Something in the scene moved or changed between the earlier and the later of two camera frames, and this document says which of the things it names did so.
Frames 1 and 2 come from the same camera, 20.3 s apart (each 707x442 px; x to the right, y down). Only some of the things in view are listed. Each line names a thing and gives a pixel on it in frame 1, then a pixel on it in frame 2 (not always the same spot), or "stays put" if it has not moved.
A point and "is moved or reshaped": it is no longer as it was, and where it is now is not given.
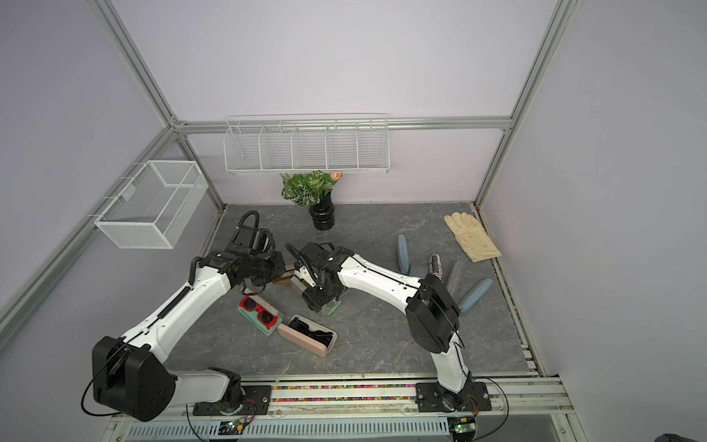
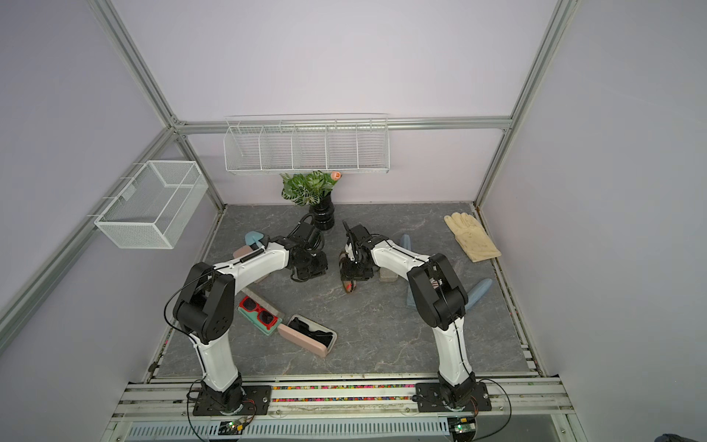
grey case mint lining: [331, 306] is moved or reshaped
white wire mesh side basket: [154, 206] stays put
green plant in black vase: [313, 190] stays put
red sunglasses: [265, 316] stays put
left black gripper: [279, 269] → [322, 267]
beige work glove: [472, 238] stays put
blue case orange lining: [475, 295] stays put
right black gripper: [313, 300] → [346, 273]
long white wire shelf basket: [307, 144] stays put
